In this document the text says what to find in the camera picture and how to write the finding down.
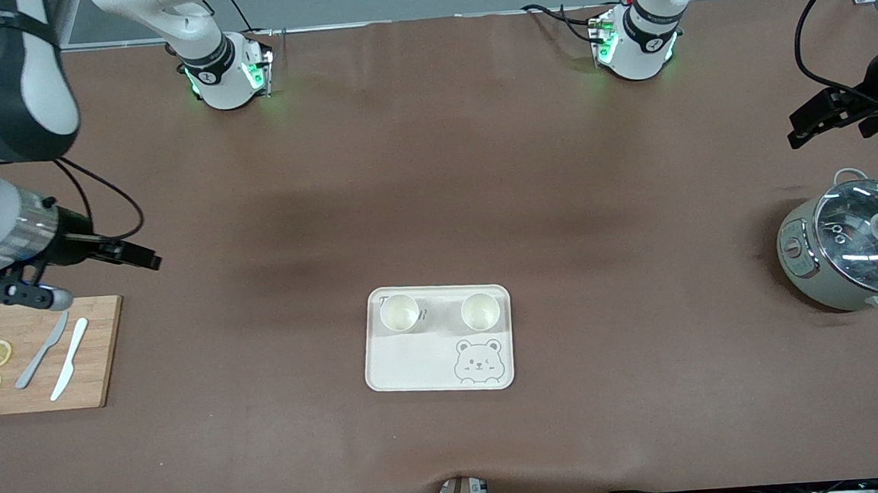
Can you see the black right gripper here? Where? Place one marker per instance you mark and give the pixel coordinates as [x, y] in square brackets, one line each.
[72, 237]

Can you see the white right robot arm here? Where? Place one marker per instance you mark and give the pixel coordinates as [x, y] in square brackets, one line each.
[11, 97]

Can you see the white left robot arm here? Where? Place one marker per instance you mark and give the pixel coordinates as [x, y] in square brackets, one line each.
[644, 43]

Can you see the cream bear print tray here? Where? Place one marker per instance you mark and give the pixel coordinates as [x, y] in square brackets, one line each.
[415, 362]

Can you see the bamboo cutting board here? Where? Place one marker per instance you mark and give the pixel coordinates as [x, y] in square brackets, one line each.
[98, 351]

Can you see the glass pot lid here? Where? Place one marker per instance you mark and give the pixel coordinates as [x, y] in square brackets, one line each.
[857, 228]

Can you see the white plastic knife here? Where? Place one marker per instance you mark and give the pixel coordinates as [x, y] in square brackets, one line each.
[71, 357]

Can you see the grey plastic knife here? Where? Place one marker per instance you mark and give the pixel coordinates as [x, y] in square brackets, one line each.
[40, 353]

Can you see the grey-green electric cooking pot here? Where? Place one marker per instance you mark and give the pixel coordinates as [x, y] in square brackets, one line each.
[810, 269]

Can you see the green lit right base panel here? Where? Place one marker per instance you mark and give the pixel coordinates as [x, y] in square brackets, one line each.
[257, 75]

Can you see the brown table mat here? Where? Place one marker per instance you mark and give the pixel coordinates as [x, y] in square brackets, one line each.
[434, 163]

